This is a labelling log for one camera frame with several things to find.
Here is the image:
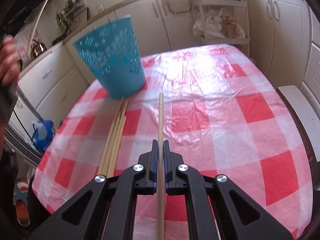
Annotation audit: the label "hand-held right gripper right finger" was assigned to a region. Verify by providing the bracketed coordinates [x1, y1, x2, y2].
[164, 140, 293, 240]

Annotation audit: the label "steel kettle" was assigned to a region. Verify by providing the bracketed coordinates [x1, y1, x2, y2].
[30, 39, 47, 57]

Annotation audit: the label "person's left hand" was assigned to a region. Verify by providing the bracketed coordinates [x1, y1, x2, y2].
[0, 35, 22, 87]

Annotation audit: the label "pink snack bag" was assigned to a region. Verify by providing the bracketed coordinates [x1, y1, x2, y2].
[220, 14, 246, 38]

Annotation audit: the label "cream tall cabinet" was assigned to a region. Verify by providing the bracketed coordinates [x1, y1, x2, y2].
[246, 0, 320, 95]

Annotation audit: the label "bundle of wooden sticks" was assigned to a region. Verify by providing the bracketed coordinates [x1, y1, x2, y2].
[102, 99, 125, 176]

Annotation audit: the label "white topped stool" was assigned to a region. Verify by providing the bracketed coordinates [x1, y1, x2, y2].
[277, 85, 320, 163]

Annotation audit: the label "white hanging waste bin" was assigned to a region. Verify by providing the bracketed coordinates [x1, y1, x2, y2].
[162, 0, 193, 14]

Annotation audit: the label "red white checked tablecloth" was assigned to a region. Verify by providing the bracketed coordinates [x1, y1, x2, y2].
[32, 44, 314, 240]

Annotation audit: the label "blue plastic bag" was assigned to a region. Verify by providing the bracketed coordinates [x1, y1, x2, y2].
[32, 119, 55, 153]

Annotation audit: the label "pink wall stickers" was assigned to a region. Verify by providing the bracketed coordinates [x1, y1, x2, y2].
[14, 29, 39, 61]

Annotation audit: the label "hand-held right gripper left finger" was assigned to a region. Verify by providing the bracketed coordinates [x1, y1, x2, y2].
[29, 140, 159, 240]

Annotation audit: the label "beige wooden chopstick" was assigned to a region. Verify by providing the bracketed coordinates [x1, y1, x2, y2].
[98, 116, 118, 176]
[157, 92, 165, 240]
[29, 0, 60, 52]
[110, 116, 127, 176]
[106, 101, 128, 176]

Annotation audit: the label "blue perforated plastic basket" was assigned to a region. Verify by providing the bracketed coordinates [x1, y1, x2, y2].
[73, 14, 147, 100]

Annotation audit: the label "white plastic bag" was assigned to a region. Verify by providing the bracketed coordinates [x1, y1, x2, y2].
[193, 7, 225, 39]

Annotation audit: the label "cream kitchen base cabinets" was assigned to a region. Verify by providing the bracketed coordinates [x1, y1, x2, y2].
[11, 0, 198, 130]

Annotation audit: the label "white shelf cart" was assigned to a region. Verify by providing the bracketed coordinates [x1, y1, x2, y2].
[191, 0, 251, 55]

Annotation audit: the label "orange patterned slipper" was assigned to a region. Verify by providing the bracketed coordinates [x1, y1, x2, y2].
[14, 176, 32, 227]

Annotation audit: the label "wall utensil rack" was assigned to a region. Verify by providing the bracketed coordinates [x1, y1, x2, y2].
[55, 0, 89, 38]

